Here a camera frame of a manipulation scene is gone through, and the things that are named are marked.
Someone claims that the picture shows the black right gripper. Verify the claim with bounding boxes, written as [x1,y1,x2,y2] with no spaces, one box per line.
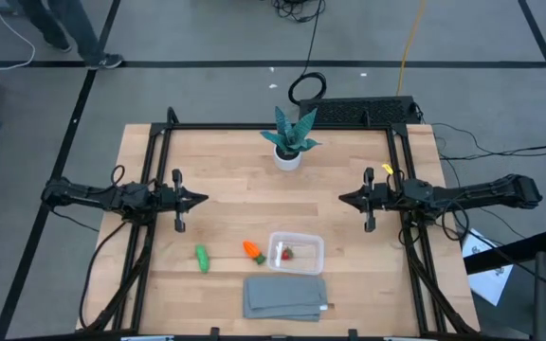
[337,166,401,234]

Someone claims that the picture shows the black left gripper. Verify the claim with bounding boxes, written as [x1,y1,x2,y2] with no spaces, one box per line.
[156,168,209,234]

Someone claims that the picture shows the green toy cucumber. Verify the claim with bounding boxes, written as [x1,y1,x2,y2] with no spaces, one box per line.
[194,243,211,275]

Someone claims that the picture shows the orange toy carrot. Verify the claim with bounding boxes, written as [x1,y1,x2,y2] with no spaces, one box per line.
[242,240,267,265]

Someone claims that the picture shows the clear plastic tupperware container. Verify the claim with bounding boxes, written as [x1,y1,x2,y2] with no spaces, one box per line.
[266,230,326,277]

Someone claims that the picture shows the potted snake plant white pot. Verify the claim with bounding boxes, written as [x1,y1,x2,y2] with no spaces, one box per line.
[260,106,321,172]

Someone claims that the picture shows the black perforated box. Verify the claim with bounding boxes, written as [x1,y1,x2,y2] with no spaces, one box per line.
[299,96,422,128]

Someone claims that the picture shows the grey folded cloth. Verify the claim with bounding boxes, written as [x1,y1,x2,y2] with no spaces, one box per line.
[242,276,330,323]

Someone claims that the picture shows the white paper sheet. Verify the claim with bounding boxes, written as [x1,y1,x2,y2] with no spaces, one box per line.
[461,228,515,307]

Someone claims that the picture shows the person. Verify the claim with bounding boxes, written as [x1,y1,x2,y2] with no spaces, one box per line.
[16,0,125,71]

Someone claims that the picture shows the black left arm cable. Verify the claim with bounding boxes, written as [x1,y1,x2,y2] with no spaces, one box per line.
[110,164,128,189]

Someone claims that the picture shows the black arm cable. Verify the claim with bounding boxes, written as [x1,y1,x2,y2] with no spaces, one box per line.
[440,198,471,245]
[110,164,128,189]

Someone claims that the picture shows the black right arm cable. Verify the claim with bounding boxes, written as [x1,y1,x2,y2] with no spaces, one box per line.
[440,198,471,245]

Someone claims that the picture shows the black metal table frame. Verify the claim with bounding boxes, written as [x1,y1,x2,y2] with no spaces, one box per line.
[81,106,481,338]

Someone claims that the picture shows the black floor cables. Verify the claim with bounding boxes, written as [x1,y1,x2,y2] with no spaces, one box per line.
[431,121,546,162]

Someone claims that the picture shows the black hanging coiled cable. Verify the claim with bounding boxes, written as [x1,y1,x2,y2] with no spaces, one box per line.
[271,0,328,107]

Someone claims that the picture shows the yellow hanging cable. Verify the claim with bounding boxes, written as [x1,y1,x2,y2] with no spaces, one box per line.
[394,0,428,98]

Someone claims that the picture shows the white floor cable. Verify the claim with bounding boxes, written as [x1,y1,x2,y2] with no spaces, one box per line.
[0,0,36,71]

